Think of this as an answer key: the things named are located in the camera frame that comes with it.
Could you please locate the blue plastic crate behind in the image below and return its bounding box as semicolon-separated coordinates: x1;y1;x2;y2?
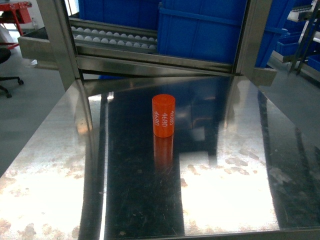
78;0;160;30

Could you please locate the black office chair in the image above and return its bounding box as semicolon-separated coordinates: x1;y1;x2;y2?
0;47;25;99

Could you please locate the orange cylindrical capacitor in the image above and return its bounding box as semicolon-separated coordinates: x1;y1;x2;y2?
152;94;176;138

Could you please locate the large blue plastic crate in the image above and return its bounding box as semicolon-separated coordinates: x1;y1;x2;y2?
157;0;288;68

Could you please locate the small blue bin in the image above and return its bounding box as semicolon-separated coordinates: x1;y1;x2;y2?
275;34;301;56

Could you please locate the red metal table frame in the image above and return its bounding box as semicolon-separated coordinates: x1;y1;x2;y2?
0;0;33;37

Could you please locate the stainless steel roller rack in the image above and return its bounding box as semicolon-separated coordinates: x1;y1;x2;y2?
18;0;277;89

